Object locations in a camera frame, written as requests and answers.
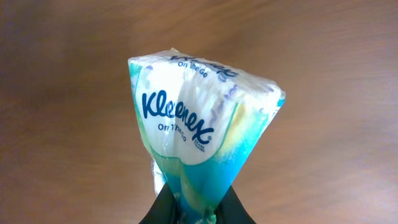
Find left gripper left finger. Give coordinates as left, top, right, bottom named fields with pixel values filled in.
left=139, top=184, right=178, bottom=224

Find small teal tissue packet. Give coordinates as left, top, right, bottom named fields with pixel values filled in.
left=128, top=49, right=285, bottom=223

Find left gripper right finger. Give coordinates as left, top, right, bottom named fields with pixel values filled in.
left=215, top=187, right=256, bottom=224

